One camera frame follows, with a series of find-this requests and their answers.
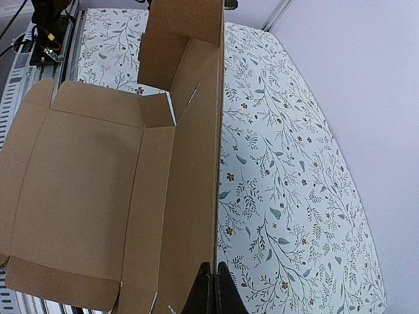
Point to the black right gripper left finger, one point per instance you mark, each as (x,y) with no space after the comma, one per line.
(200,298)

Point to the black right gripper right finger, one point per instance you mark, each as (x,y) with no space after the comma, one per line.
(226,297)

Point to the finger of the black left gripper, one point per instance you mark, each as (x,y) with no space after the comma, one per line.
(230,4)

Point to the brown cardboard box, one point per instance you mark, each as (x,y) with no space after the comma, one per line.
(109,199)

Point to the floral patterned table mat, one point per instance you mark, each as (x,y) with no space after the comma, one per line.
(291,226)

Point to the left aluminium frame post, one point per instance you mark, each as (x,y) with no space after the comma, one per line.
(276,15)

